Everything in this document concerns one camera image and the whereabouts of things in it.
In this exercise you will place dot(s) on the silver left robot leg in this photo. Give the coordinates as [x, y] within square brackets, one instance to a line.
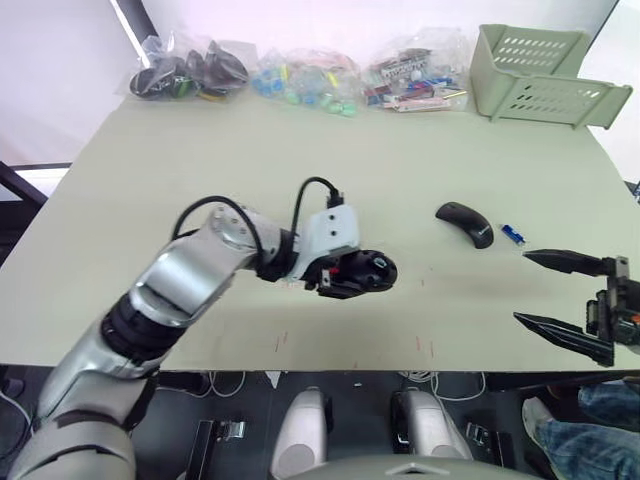
[300, 435]

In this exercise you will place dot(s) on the pale green plastic basket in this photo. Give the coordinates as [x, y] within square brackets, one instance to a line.
[530, 95]

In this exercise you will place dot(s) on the black frame beside table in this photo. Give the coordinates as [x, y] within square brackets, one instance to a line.
[25, 220]

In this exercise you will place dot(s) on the black Lenovo mouse cover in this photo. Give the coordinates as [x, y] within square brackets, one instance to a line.
[465, 219]

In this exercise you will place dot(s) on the plastic bag of red pieces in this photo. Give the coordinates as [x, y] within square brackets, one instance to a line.
[415, 80]

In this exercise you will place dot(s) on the black window frame post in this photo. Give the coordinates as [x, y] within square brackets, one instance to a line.
[132, 30]

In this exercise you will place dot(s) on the silver robot leg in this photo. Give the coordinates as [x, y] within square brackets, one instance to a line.
[430, 425]
[300, 435]

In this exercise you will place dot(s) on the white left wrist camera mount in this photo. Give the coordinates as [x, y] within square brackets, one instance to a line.
[332, 230]

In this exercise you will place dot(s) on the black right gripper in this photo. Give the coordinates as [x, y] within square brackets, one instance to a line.
[615, 300]

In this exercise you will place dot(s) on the grey robot torso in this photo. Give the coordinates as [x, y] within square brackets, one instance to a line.
[430, 471]

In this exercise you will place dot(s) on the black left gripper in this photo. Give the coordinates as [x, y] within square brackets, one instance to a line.
[335, 274]

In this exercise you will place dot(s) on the blue AA battery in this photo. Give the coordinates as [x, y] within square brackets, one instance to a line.
[511, 232]

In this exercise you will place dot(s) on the white shoe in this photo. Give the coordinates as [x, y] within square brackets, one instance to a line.
[537, 420]

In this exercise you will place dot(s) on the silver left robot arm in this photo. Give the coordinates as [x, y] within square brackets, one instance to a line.
[175, 280]

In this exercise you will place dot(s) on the blue jeans leg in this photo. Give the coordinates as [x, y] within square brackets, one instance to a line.
[590, 440]

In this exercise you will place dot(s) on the plastic bag of green pieces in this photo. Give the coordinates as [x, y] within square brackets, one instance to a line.
[305, 82]

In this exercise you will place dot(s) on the silver right robot leg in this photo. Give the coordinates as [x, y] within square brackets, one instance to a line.
[430, 425]

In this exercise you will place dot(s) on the plastic bag of black mice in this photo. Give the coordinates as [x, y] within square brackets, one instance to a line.
[200, 70]

